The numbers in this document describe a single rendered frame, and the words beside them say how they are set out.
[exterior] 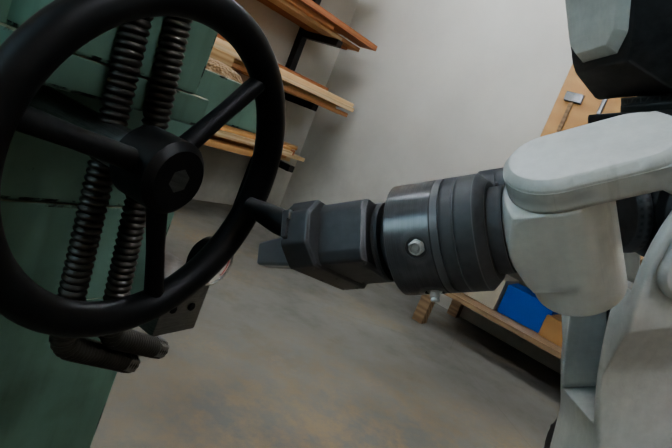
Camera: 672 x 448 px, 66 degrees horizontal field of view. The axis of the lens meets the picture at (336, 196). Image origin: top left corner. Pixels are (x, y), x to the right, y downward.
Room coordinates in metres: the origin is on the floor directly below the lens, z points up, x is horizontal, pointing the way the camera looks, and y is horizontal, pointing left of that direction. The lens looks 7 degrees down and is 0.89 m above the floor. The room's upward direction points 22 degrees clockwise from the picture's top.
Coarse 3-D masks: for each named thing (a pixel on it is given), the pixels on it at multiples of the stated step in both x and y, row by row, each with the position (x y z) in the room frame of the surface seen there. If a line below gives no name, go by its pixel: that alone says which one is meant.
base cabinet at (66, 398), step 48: (48, 240) 0.53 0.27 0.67; (144, 240) 0.65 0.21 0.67; (48, 288) 0.55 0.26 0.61; (96, 288) 0.60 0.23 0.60; (0, 336) 0.51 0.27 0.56; (48, 336) 0.56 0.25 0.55; (0, 384) 0.53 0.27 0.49; (48, 384) 0.58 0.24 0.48; (96, 384) 0.65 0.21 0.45; (0, 432) 0.55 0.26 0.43; (48, 432) 0.60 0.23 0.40
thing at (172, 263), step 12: (168, 252) 0.77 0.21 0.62; (168, 264) 0.73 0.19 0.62; (180, 264) 0.74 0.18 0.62; (204, 288) 0.72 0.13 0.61; (192, 300) 0.71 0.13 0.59; (168, 312) 0.68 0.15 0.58; (180, 312) 0.70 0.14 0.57; (192, 312) 0.72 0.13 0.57; (144, 324) 0.67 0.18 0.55; (156, 324) 0.66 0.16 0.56; (168, 324) 0.68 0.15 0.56; (180, 324) 0.70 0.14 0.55; (192, 324) 0.73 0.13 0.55
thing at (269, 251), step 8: (272, 240) 0.46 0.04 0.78; (280, 240) 0.46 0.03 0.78; (264, 248) 0.46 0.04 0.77; (272, 248) 0.46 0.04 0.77; (280, 248) 0.45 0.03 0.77; (264, 256) 0.46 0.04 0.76; (272, 256) 0.45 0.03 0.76; (280, 256) 0.45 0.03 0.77; (264, 264) 0.46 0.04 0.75; (272, 264) 0.45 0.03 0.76; (280, 264) 0.45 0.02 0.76
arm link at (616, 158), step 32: (576, 128) 0.36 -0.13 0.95; (608, 128) 0.35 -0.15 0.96; (640, 128) 0.33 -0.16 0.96; (512, 160) 0.35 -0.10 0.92; (544, 160) 0.34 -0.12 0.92; (576, 160) 0.33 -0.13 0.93; (608, 160) 0.32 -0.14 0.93; (640, 160) 0.31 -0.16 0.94; (512, 192) 0.34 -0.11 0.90; (544, 192) 0.32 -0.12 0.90; (576, 192) 0.32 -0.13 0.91; (608, 192) 0.32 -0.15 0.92; (640, 192) 0.31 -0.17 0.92
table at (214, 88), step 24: (0, 0) 0.43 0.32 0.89; (0, 24) 0.41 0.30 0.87; (72, 72) 0.41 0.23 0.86; (96, 72) 0.42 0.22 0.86; (96, 96) 0.43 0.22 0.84; (144, 96) 0.47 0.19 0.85; (192, 96) 0.52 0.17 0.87; (216, 96) 0.68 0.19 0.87; (192, 120) 0.53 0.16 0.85; (240, 120) 0.73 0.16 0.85
